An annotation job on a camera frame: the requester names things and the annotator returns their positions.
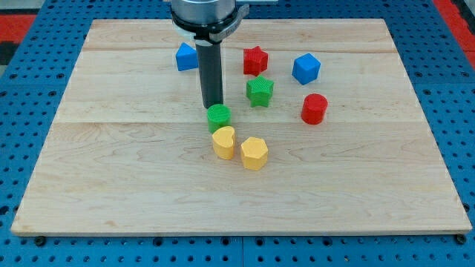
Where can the black clamp ring mount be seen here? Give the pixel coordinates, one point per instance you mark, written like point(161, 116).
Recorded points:
point(209, 23)

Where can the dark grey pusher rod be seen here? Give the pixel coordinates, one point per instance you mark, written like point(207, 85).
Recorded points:
point(211, 75)

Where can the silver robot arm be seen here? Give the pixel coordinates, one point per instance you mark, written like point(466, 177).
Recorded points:
point(208, 23)

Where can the blue triangle block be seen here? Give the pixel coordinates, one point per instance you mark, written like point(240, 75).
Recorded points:
point(186, 57)

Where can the red star block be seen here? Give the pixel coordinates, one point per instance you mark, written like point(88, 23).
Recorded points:
point(255, 61)

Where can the green cylinder block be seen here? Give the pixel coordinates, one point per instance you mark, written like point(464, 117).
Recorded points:
point(218, 116)

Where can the green star block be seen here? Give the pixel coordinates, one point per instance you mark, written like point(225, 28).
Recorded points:
point(259, 91)

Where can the yellow heart block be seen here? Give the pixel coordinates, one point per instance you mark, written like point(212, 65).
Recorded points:
point(223, 142)

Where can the blue cube block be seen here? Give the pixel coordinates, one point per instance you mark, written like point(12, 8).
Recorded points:
point(306, 68)

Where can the yellow hexagon block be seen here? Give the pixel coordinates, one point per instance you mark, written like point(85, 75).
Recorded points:
point(254, 153)

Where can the red cylinder block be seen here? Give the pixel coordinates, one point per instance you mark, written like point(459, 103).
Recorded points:
point(314, 108)

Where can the wooden board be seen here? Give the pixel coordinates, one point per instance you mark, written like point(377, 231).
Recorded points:
point(129, 152)

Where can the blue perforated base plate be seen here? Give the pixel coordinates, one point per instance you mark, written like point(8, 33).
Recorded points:
point(36, 76)

